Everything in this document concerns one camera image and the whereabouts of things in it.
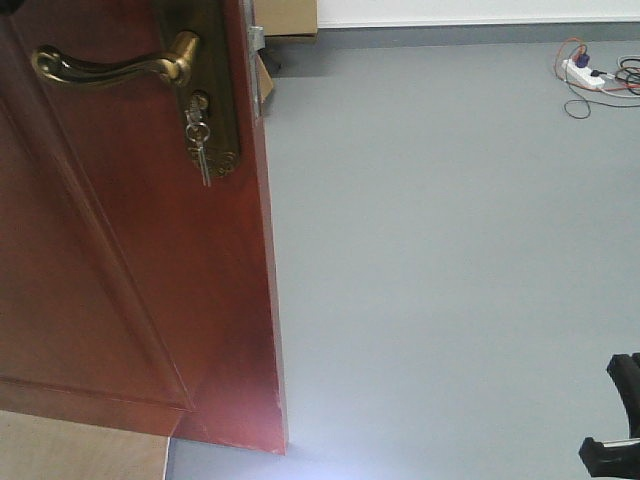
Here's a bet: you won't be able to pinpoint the brown wooden door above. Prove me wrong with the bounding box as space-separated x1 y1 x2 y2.
1 1 288 454

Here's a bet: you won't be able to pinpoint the brass door handle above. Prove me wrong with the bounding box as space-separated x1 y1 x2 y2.
30 31 200 89

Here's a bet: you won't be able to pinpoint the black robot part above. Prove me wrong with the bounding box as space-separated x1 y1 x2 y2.
578 351 639 479

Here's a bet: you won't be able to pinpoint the open cardboard box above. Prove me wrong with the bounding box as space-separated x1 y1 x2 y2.
256 55 274 105

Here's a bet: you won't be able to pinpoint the brass lock plate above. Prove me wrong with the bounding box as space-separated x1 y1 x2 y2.
153 1 240 184

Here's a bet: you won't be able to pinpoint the closed cardboard box behind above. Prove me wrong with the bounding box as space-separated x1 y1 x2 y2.
254 0 318 36

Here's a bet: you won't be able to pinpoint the white power strip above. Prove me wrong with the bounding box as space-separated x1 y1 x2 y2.
560 58 606 91

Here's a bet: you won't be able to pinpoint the plywood floor platform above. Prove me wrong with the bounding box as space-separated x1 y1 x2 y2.
1 411 169 479

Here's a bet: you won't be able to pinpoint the tangled cables on floor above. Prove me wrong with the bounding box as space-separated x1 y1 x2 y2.
552 38 640 120

